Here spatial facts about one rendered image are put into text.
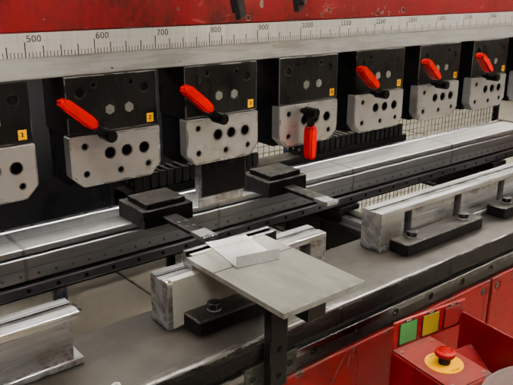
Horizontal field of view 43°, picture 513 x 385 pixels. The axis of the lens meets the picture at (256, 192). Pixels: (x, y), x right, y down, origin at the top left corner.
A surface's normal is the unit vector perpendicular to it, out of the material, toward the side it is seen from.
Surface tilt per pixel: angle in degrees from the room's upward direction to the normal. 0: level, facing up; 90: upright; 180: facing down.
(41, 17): 90
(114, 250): 90
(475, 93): 90
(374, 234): 90
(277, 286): 0
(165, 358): 0
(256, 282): 0
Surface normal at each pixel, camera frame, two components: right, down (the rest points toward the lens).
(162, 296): -0.78, 0.19
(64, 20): 0.63, 0.25
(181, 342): 0.00, -0.95
